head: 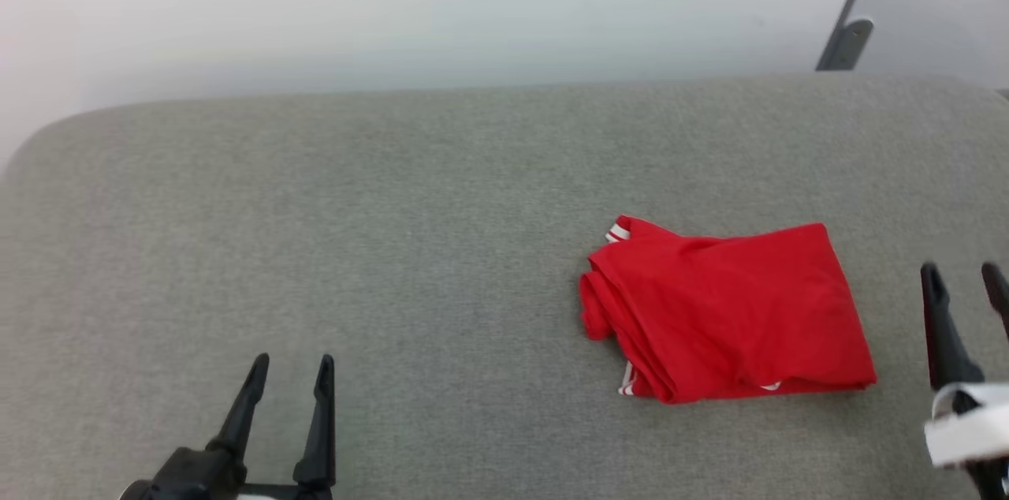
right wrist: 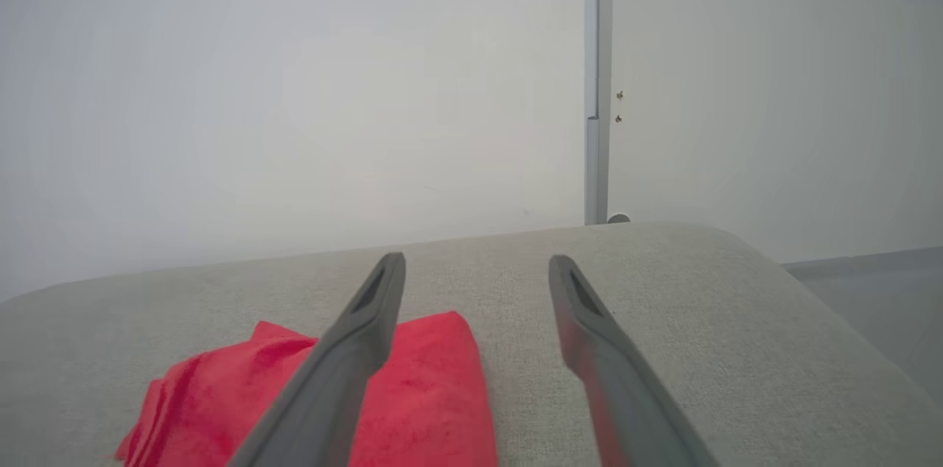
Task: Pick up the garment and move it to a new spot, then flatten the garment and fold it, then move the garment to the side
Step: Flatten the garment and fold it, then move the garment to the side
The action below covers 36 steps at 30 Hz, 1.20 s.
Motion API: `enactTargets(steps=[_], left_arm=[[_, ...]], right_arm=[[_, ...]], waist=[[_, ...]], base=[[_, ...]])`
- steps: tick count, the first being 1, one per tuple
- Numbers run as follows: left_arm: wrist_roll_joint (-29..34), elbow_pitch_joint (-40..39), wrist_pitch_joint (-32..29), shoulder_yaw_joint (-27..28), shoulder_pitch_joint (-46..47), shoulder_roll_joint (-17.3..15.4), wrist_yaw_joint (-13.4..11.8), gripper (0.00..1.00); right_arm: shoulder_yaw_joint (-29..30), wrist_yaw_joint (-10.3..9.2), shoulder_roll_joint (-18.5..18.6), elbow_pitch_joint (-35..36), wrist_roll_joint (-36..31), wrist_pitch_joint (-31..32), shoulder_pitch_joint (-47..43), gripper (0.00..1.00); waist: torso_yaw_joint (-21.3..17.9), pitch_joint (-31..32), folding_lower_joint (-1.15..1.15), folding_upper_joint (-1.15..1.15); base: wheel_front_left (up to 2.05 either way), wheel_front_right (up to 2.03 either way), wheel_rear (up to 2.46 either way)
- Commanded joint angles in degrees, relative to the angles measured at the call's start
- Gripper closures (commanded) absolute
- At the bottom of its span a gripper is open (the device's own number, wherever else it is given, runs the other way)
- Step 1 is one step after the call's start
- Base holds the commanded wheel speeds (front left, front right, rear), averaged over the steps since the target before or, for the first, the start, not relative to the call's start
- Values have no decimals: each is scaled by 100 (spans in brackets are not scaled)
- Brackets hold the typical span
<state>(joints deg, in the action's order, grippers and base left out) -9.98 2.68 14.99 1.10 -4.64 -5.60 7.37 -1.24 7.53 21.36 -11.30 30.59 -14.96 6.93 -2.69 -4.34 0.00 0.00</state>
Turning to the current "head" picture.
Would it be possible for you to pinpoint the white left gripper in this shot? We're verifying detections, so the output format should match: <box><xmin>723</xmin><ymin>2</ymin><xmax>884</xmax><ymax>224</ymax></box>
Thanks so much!
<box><xmin>207</xmin><ymin>353</ymin><xmax>337</xmax><ymax>500</ymax></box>

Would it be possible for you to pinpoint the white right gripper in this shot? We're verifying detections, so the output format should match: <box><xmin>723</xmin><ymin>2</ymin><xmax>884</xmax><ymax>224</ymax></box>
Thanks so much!
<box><xmin>920</xmin><ymin>262</ymin><xmax>1009</xmax><ymax>469</ymax></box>

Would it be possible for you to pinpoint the red shirt with white trim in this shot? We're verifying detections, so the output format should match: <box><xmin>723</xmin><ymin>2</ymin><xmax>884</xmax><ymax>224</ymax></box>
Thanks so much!
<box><xmin>579</xmin><ymin>215</ymin><xmax>878</xmax><ymax>405</ymax></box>

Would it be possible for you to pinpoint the grey fabric sofa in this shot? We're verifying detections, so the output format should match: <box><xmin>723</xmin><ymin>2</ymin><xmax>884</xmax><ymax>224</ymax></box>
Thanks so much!
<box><xmin>0</xmin><ymin>73</ymin><xmax>1009</xmax><ymax>500</ymax></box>

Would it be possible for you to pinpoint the rounded metal mounting plate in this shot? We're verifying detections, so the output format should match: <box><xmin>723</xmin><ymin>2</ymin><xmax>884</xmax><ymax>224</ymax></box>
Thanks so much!
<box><xmin>828</xmin><ymin>18</ymin><xmax>874</xmax><ymax>72</ymax></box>

